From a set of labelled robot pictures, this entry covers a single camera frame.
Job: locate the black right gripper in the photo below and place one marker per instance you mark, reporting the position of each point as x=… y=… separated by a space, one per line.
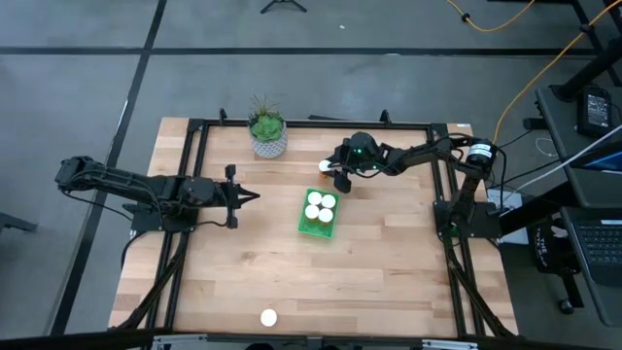
x=362 y=153

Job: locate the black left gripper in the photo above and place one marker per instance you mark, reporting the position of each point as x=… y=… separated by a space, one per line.
x=231 y=194

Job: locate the amber pill bottle white cap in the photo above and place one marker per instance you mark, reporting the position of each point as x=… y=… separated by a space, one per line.
x=312 y=212
x=324 y=166
x=315 y=198
x=325 y=215
x=329 y=200
x=268 y=318

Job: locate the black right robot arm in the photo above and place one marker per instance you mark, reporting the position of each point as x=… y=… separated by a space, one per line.
x=423 y=153

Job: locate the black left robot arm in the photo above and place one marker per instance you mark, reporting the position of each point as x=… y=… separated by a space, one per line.
x=146 y=187

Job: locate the green plastic basket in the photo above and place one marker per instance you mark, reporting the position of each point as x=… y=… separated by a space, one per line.
x=318 y=229

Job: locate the succulent in white patterned pot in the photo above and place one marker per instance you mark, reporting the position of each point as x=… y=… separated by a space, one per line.
x=267 y=129

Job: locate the black tripod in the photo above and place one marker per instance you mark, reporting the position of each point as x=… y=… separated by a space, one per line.
x=283 y=2

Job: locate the white box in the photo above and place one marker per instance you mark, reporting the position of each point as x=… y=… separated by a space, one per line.
x=517 y=233

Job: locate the black bag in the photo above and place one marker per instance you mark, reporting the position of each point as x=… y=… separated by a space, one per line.
x=544 y=248

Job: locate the dark grey desk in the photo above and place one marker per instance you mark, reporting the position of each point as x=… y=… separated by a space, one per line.
x=563 y=146

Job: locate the grey stand foot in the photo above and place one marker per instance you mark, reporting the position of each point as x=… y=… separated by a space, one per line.
x=14 y=221

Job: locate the black power adapter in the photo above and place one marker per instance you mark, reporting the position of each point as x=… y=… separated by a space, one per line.
x=595 y=112

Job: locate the laptop with blue screen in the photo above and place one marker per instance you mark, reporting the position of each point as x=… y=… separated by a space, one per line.
x=605 y=160

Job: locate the black laptop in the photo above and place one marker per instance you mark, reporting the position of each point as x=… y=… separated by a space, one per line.
x=597 y=243

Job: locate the black stand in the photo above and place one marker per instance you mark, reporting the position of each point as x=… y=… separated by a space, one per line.
x=590 y=70

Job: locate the black metal table frame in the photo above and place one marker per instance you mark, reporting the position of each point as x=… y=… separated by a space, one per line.
x=340 y=124

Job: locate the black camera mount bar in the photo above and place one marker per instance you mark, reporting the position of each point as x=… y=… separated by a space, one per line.
x=73 y=342

